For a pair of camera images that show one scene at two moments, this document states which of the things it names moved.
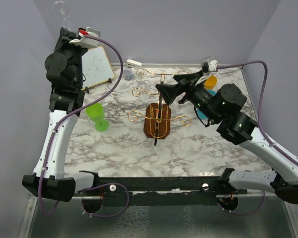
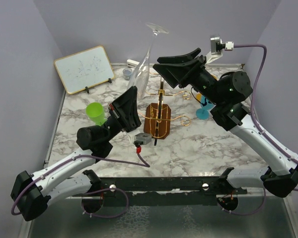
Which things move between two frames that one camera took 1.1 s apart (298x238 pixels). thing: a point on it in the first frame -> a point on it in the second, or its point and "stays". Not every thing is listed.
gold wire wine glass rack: [157, 118] stays
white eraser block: [133, 64] stays
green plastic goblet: [96, 113] stays
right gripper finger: [171, 92] -> [171, 73]
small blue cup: [127, 74] stays
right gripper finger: [189, 76] -> [189, 56]
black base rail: [161, 191] stays
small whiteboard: [96, 69] stays
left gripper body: [65, 47] -> [117, 118]
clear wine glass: [61, 12] -> [140, 78]
